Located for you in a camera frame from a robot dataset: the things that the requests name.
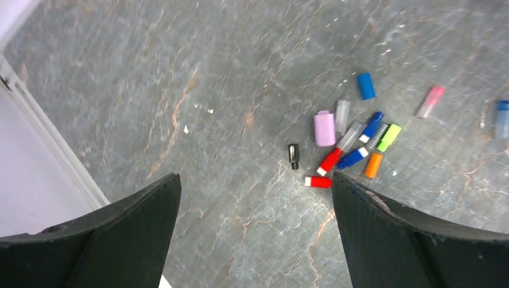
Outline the purple highlighter cap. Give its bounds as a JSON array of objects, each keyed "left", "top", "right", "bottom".
[{"left": 313, "top": 110, "right": 336, "bottom": 147}]

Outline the checkered pen cap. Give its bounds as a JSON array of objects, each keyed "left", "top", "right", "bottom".
[{"left": 366, "top": 123, "right": 390, "bottom": 151}]

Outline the clear purple pen cap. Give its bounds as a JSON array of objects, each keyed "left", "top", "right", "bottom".
[{"left": 335, "top": 100, "right": 351, "bottom": 135}]

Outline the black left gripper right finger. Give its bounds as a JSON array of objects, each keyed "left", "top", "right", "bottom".
[{"left": 331, "top": 172, "right": 508, "bottom": 287}]

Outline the thick blue marker cap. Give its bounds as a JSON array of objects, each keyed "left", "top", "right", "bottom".
[{"left": 357, "top": 73, "right": 376, "bottom": 100}]

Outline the green marker cap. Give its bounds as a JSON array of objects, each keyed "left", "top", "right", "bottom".
[{"left": 377, "top": 124, "right": 402, "bottom": 152}]

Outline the black marker cap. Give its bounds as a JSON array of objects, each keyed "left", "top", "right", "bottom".
[{"left": 288, "top": 143, "right": 300, "bottom": 170}]

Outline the orange marker cap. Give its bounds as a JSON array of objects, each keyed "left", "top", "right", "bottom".
[{"left": 364, "top": 153, "right": 384, "bottom": 179}]

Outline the pink gel pen cap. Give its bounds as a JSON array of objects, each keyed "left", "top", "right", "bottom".
[{"left": 415, "top": 86, "right": 445, "bottom": 119}]

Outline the clear blue pen cap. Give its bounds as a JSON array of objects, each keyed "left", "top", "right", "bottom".
[{"left": 494, "top": 100, "right": 508, "bottom": 140}]

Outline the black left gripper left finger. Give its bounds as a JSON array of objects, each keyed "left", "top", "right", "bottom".
[{"left": 1, "top": 173, "right": 182, "bottom": 287}]

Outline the red marker cap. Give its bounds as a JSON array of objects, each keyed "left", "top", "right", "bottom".
[
  {"left": 316, "top": 147, "right": 343, "bottom": 176},
  {"left": 304, "top": 176, "right": 332, "bottom": 188}
]

